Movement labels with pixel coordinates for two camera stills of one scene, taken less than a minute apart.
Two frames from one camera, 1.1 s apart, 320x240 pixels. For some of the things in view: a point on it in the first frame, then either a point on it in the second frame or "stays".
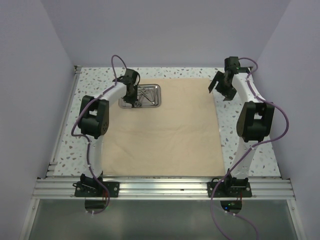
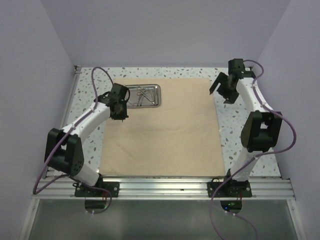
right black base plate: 231,187 stays
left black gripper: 133,99 → 123,115
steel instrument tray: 149,96 stays
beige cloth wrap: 181,137 stays
